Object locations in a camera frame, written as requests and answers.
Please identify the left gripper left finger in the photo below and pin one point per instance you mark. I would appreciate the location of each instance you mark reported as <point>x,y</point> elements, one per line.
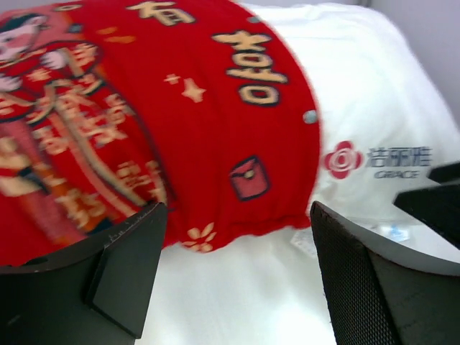
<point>96,291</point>

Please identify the red printed pillowcase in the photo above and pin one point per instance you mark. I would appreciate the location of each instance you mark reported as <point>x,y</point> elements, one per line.
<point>108,107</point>

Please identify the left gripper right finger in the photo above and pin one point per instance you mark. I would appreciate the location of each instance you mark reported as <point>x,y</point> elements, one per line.
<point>381,292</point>

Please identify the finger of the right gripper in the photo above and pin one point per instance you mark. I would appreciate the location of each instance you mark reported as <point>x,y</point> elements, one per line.
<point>436,206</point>

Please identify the white pillow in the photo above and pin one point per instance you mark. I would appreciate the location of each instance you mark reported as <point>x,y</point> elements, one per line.
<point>372,91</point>

